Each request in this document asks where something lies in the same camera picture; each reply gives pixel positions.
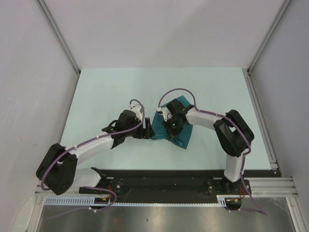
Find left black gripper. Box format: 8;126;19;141
124;117;155;139

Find teal satin napkin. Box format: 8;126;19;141
151;95;193;149

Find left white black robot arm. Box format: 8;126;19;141
36;109;155;195

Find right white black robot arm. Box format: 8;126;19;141
157;99;254;194

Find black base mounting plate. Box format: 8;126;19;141
79;169;278;201

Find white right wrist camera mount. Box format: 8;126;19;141
156;107;173;122

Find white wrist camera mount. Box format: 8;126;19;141
156;107;173;122
129;104;143;121

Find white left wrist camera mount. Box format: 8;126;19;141
129;104;143;121

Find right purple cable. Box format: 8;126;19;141
158;88;267;216

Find white slotted cable duct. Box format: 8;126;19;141
44;196;226;207

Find right aluminium corner post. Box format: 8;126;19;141
247;0;293;73

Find aluminium corner post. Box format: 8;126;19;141
247;0;293;73
35;0;81;75

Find aluminium frame rail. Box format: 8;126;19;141
34;177;298;197

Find left aluminium corner post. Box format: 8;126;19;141
35;0;81;75

